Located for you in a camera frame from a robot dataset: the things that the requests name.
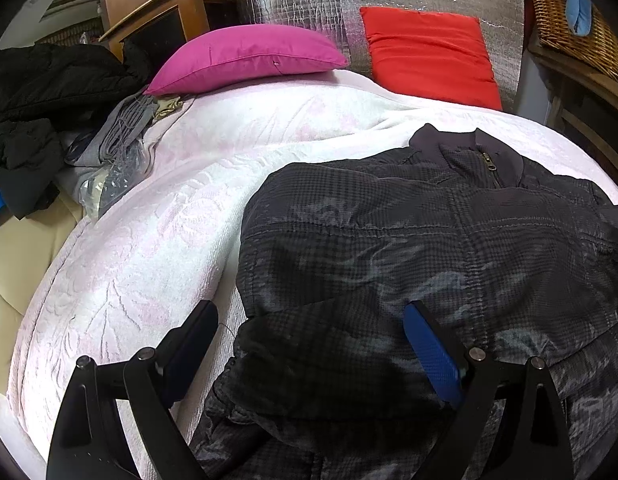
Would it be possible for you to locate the wicker basket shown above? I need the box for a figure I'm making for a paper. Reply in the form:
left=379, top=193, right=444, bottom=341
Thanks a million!
left=526, top=0, right=618, bottom=83

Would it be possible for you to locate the silver foil insulation mat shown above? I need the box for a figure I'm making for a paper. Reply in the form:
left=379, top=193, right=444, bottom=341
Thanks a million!
left=229, top=0, right=527, bottom=111

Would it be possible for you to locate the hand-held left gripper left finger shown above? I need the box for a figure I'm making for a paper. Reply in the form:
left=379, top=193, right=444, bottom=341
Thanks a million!
left=45, top=299, right=220, bottom=480

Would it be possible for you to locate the grey garment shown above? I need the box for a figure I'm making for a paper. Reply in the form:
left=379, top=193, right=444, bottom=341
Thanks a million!
left=64, top=94, right=157, bottom=166

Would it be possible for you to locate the beige cloth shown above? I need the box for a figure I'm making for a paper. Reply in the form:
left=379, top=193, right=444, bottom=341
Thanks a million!
left=154, top=97, right=185, bottom=121

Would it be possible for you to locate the black puffer coat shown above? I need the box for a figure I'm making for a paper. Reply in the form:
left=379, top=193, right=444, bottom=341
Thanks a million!
left=0, top=42, right=152, bottom=126

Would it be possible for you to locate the black garment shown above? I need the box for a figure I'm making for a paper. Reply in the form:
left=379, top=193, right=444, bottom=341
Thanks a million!
left=0, top=120, right=65, bottom=220

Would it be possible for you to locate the cream leather sofa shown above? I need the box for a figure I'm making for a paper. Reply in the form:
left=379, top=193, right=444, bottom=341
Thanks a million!
left=0, top=195, right=85, bottom=396

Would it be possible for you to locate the clear plastic bag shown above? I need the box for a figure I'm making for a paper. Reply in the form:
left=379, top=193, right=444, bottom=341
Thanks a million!
left=79, top=135, right=155, bottom=221

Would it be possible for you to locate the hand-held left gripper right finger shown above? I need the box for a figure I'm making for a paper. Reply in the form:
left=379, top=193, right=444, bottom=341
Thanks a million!
left=403, top=300, right=574, bottom=480

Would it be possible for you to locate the dark puffer jacket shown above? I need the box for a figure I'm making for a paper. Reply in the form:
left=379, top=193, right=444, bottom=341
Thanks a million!
left=189, top=122, right=618, bottom=480

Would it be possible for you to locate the light blue cloth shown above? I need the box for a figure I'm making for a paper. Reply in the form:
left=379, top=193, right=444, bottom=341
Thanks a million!
left=564, top=0, right=597, bottom=38

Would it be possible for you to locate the red pillow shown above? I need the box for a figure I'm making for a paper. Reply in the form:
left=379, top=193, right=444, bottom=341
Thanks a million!
left=360, top=6, right=504, bottom=111

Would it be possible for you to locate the white textured blanket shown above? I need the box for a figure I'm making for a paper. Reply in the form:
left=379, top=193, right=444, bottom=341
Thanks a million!
left=0, top=69, right=618, bottom=480

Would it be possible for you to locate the wooden cabinet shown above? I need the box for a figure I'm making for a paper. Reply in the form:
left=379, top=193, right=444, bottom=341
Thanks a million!
left=96, top=0, right=237, bottom=61

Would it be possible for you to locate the pink pillow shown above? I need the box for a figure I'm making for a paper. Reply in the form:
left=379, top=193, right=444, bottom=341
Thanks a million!
left=144, top=24, right=350, bottom=97

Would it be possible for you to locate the wooden table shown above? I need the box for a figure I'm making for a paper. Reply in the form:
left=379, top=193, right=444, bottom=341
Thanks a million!
left=526, top=40, right=618, bottom=206

